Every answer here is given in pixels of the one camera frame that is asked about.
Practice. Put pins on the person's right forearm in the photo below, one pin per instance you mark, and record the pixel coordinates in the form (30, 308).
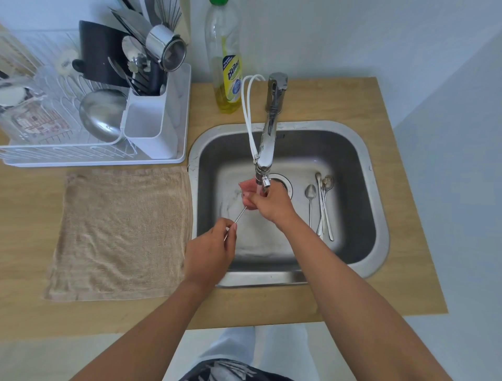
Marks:
(353, 306)

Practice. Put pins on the chrome sink faucet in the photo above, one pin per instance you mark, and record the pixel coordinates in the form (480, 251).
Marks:
(270, 125)

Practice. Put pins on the dark patterned shirt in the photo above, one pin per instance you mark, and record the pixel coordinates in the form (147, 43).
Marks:
(231, 372)

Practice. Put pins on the round sink drain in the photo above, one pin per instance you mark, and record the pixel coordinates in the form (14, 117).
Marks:
(285, 182)

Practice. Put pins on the clear glass container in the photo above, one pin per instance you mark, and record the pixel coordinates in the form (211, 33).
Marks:
(33, 117)

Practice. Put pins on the beige towel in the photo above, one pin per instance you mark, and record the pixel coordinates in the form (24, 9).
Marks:
(121, 231)

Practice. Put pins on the black cooking pot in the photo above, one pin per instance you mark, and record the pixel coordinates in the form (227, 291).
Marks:
(100, 53)

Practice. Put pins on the person's right fingers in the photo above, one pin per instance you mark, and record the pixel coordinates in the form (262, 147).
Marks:
(257, 199)

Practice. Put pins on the person's left thumb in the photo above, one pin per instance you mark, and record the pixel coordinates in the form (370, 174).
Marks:
(232, 237)

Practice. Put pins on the thin steel spoon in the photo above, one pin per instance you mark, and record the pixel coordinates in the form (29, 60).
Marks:
(240, 216)

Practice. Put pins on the stainless steel sink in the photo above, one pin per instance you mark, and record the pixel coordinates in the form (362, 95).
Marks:
(290, 157)

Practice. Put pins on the small steel teaspoon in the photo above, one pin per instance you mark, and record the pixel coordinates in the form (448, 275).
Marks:
(310, 194)
(329, 225)
(328, 182)
(319, 204)

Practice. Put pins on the pink sponge cloth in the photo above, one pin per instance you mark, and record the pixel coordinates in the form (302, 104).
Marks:
(247, 187)

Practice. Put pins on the stainless steel cup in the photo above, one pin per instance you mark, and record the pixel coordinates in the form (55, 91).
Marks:
(166, 46)

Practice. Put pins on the person's left hand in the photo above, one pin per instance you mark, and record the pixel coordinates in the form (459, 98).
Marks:
(208, 259)

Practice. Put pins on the white plastic cutlery holder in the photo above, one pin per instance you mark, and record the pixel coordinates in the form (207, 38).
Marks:
(151, 121)

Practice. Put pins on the bunch of steel cutlery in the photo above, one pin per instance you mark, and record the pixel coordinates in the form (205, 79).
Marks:
(137, 66)

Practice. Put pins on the light grey trousers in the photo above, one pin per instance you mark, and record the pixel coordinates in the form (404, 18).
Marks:
(255, 345)

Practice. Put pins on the person's left forearm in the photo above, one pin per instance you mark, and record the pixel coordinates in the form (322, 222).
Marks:
(149, 337)

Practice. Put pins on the person's right hand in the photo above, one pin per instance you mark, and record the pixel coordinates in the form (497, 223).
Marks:
(276, 206)

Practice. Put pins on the stainless steel bowl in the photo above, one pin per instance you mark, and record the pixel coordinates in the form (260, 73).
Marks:
(101, 114)

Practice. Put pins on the yellow dish soap bottle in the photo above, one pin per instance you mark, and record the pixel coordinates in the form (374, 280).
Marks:
(224, 59)

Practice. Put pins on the white drip tray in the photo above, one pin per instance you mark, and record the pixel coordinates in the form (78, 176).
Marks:
(178, 129)

